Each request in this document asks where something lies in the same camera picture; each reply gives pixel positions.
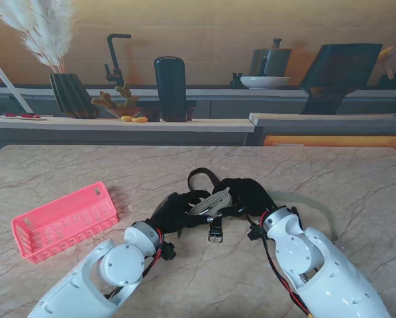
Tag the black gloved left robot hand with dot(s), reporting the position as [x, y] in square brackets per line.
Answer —
[171, 213]

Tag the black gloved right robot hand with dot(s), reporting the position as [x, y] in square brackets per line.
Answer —
[251, 195]

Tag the long beige woven belt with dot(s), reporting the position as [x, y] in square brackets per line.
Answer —
[300, 198]

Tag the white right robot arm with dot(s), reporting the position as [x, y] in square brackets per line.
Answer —
[294, 251]

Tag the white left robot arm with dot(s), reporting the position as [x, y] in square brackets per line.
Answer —
[118, 265]

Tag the black leather belt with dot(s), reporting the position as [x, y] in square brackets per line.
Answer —
[217, 228]

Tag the pink plastic storage basket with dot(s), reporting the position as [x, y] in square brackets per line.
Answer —
[62, 218]

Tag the grey counter with orange light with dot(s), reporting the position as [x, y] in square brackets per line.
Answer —
[317, 127]

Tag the yellow orange fruit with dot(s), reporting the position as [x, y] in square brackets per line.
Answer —
[140, 120]
[126, 118]

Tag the grey back cabinet counter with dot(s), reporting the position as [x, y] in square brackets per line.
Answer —
[218, 92]

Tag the small black bottles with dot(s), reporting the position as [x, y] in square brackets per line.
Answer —
[236, 83]

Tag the white shallow bowl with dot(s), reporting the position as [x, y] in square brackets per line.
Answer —
[266, 82]

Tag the cactus plant in bowl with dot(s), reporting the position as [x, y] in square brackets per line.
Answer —
[128, 99]

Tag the grey jug with lid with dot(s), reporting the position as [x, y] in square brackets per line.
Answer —
[277, 63]

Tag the dark slanted board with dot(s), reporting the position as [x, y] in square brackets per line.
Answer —
[340, 76]

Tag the dark ribbed vase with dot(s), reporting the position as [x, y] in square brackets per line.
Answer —
[72, 96]

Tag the black kitchen faucet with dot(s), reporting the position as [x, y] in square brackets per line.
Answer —
[114, 56]

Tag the plate with red slices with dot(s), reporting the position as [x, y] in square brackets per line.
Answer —
[26, 116]

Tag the yellow wooden utensil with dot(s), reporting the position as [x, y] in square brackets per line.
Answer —
[386, 53]

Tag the white leaning slat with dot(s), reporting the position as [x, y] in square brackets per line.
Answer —
[12, 90]

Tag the white pampas grass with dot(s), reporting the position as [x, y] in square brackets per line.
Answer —
[49, 39]

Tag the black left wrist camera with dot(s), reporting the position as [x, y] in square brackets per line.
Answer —
[167, 251]

